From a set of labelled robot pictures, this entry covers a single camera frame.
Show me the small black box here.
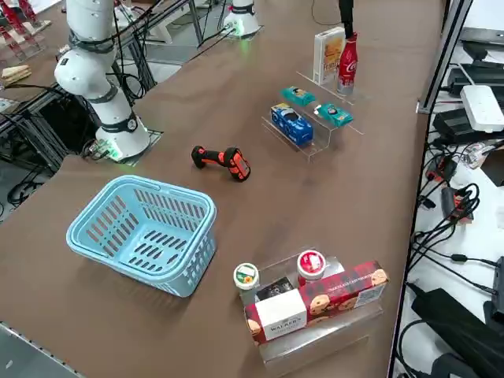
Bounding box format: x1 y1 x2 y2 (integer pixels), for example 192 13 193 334
254 277 295 303

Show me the white cracker box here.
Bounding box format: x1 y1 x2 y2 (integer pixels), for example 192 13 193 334
313 26 347 87

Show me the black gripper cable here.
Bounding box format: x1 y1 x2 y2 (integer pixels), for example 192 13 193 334
312 0 343 25

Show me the orange black barcode scanner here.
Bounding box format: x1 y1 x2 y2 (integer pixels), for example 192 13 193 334
191 144 252 183

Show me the blue Oreo cookie box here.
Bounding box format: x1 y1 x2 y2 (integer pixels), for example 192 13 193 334
269 102 315 147

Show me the aluminium frame post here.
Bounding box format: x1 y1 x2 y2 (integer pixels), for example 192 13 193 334
416 0 476 115

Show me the black bag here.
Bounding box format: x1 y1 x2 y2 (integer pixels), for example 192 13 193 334
409 287 504 378

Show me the tan folded cloth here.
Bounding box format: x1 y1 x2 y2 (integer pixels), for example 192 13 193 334
0 65 32 86

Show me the light blue shopping basket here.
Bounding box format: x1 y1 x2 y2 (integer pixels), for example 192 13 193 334
65 175 218 298

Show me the white power strip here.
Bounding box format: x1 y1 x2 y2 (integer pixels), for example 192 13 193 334
459 84 504 133

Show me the red Walkers cookie box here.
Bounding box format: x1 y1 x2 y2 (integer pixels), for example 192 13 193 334
243 259 391 347

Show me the teal cartoon snack packet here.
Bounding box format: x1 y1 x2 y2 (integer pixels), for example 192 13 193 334
314 102 354 128
280 86 318 107

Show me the black power brick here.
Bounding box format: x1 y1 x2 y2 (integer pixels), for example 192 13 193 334
432 108 504 145

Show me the clear acrylic stepped shelf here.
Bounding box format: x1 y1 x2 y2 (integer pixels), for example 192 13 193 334
261 70 372 165
238 247 384 365

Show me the white jar green lid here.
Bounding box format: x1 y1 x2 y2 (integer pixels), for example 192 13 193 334
232 262 261 302

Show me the orange black plug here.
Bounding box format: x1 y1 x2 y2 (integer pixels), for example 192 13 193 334
439 184 480 226

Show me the red Coca-Cola bottle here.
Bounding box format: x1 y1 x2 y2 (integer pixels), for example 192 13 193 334
336 31 359 97

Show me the red jar with lid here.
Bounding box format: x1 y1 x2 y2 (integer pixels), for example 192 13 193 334
296 250 328 287

